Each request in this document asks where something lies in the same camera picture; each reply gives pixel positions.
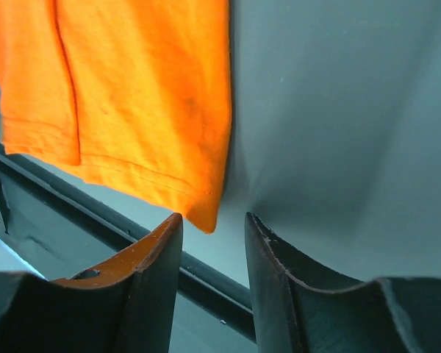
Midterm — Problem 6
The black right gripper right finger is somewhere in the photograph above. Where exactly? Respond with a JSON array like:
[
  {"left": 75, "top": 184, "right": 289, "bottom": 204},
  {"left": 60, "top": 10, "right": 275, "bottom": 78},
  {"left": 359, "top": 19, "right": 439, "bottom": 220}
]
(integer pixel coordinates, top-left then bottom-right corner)
[{"left": 245, "top": 213, "right": 441, "bottom": 352}]

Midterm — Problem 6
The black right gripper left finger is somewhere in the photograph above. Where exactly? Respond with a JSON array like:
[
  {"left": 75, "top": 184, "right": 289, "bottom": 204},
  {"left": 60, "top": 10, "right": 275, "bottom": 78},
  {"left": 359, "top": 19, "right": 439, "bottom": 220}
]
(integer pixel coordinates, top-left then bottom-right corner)
[{"left": 0, "top": 213, "right": 183, "bottom": 352}]

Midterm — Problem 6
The orange t-shirt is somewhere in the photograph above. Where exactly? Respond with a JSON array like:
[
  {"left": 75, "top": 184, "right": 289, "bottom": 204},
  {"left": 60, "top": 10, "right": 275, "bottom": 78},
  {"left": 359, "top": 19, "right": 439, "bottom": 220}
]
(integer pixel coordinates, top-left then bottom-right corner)
[{"left": 0, "top": 1, "right": 232, "bottom": 234}]

